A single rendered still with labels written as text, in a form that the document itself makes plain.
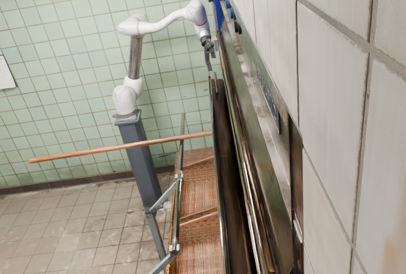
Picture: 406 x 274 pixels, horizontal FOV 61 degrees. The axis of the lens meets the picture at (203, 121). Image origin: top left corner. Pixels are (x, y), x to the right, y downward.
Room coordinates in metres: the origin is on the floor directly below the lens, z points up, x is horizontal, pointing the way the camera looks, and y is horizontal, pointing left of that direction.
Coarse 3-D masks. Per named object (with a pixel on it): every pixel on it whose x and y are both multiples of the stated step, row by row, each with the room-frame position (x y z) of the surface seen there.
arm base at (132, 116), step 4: (132, 112) 2.62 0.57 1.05; (136, 112) 2.67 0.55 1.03; (112, 116) 2.66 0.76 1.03; (116, 116) 2.66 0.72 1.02; (120, 116) 2.60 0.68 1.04; (124, 116) 2.59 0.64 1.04; (128, 116) 2.59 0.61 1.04; (132, 116) 2.60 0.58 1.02; (136, 116) 2.61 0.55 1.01; (116, 120) 2.59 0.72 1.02; (120, 120) 2.59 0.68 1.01; (124, 120) 2.58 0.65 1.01; (128, 120) 2.58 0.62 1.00
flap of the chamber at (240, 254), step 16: (224, 96) 1.89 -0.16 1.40; (224, 112) 1.69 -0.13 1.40; (224, 128) 1.51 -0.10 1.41; (224, 144) 1.36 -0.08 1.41; (224, 160) 1.23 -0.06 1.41; (224, 176) 1.12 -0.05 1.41; (224, 192) 1.02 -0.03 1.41; (240, 192) 1.02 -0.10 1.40; (224, 208) 0.94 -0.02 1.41; (240, 208) 0.94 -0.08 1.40; (240, 224) 0.86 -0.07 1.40; (240, 240) 0.79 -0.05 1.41; (240, 256) 0.73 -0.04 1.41; (240, 272) 0.67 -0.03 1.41; (256, 272) 0.67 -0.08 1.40
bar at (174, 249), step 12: (180, 132) 1.95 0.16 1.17; (180, 144) 1.80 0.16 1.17; (180, 156) 1.67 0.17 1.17; (180, 168) 1.55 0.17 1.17; (180, 180) 1.45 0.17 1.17; (168, 192) 1.49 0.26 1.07; (180, 192) 1.36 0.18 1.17; (156, 204) 1.50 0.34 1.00; (180, 204) 1.27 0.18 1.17; (156, 228) 1.49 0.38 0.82; (156, 240) 1.49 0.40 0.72; (180, 252) 1.00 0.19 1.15
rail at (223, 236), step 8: (208, 80) 2.09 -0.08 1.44; (208, 88) 2.00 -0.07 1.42; (216, 136) 1.41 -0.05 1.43; (216, 144) 1.34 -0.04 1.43; (216, 152) 1.27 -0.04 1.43; (216, 160) 1.21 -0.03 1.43; (216, 168) 1.15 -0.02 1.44; (216, 176) 1.10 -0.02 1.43; (216, 184) 1.06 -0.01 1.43; (224, 216) 0.88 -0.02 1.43; (224, 224) 0.84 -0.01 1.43; (224, 232) 0.81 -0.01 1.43; (224, 240) 0.78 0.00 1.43; (224, 248) 0.74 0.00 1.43; (224, 256) 0.71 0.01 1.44; (224, 264) 0.69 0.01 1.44; (224, 272) 0.66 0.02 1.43
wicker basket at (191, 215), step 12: (192, 168) 2.14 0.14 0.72; (204, 168) 2.13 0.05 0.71; (192, 180) 2.15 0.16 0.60; (204, 180) 2.14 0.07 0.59; (192, 192) 2.02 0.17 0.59; (204, 192) 2.00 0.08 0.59; (204, 204) 1.87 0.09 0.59; (216, 204) 1.85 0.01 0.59; (180, 216) 1.80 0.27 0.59; (192, 216) 1.60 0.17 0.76; (204, 228) 1.60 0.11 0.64
